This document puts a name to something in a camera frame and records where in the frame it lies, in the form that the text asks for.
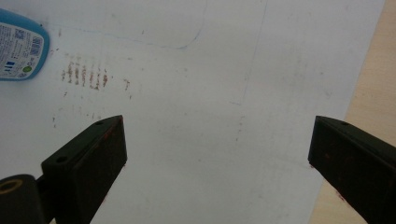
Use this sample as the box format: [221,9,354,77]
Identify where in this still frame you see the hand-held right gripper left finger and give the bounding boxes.
[41,115,128,224]

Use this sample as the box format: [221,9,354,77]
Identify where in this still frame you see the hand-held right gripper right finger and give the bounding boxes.
[307,115,396,224]

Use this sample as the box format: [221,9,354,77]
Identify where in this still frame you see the blue bottle with white label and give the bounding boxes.
[0,7,51,82]

